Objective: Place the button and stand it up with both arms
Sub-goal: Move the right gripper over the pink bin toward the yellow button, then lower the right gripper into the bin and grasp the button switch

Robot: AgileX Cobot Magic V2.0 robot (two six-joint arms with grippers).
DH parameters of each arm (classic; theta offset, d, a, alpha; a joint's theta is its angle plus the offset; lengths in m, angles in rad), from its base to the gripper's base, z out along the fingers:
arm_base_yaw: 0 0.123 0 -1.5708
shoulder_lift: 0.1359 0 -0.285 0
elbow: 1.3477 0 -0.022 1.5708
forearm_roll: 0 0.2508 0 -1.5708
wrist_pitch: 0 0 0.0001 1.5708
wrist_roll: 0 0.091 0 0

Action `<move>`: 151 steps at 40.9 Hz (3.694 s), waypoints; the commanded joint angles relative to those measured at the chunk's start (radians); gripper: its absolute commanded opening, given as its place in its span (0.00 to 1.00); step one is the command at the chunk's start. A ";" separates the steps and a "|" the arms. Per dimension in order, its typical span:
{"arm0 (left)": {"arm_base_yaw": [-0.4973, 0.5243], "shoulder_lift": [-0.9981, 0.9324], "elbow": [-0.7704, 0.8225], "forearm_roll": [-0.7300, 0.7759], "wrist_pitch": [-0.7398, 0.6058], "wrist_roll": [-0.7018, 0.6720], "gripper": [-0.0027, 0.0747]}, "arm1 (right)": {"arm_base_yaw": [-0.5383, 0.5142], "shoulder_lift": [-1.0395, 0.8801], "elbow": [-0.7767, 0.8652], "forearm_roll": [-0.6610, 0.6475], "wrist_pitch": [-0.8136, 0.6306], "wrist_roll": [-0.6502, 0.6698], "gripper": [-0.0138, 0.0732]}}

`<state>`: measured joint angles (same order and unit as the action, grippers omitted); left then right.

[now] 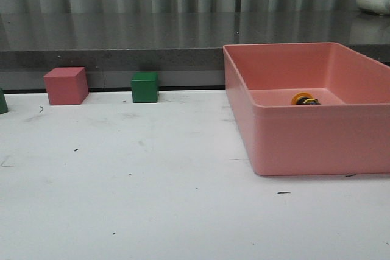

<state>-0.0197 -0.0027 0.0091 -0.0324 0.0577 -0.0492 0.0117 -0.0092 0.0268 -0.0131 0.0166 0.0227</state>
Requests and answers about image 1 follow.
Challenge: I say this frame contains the yellow push button switch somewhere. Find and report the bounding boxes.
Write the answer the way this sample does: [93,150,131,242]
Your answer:
[291,92,321,105]

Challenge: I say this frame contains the green cube block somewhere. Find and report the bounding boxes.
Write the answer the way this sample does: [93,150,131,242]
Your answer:
[131,72,159,103]

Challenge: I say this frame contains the grey stone counter ledge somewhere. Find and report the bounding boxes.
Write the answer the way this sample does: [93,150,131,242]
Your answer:
[1,11,389,93]

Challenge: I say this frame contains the pink cube block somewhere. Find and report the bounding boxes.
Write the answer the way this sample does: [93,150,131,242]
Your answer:
[43,67,89,105]

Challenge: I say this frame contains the pink plastic bin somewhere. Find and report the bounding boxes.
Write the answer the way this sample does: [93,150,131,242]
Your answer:
[223,43,389,175]

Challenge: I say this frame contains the green block at left edge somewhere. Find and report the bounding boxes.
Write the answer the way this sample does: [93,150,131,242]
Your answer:
[0,88,9,114]

